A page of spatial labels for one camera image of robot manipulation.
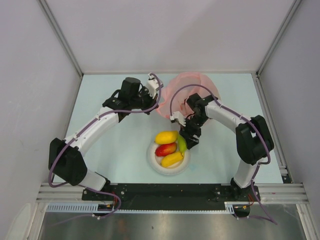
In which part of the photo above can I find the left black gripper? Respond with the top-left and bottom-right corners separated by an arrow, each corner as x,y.
129,86 -> 158,115

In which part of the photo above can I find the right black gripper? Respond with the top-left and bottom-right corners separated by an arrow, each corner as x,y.
179,114 -> 209,150

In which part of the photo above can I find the yellow fake mango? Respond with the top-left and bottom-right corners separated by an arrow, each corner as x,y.
161,151 -> 184,168
154,131 -> 179,145

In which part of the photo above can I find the red fake mango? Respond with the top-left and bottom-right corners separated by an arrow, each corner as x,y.
155,142 -> 178,157

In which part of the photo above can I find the pink plastic bag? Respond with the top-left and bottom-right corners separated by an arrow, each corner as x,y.
156,72 -> 220,119

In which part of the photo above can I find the white paper plate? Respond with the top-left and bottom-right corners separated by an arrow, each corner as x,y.
146,142 -> 191,176

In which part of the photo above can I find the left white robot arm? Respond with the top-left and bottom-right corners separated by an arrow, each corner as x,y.
48,73 -> 163,200

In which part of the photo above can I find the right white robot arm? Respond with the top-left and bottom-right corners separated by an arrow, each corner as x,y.
179,93 -> 275,201

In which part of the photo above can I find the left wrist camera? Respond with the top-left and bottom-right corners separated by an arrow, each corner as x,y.
145,73 -> 164,98

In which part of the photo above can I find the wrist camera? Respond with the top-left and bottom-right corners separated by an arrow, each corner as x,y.
169,111 -> 186,127
145,73 -> 164,98

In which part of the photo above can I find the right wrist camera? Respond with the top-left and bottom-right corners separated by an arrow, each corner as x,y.
169,111 -> 186,127

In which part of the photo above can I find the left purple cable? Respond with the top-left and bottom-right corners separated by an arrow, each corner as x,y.
47,72 -> 163,227

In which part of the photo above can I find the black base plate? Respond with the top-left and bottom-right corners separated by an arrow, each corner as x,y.
81,183 -> 261,212

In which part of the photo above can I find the white cable duct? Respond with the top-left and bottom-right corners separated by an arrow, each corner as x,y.
46,202 -> 114,214

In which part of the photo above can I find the aluminium frame rail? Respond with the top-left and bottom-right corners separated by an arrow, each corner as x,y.
37,0 -> 84,79

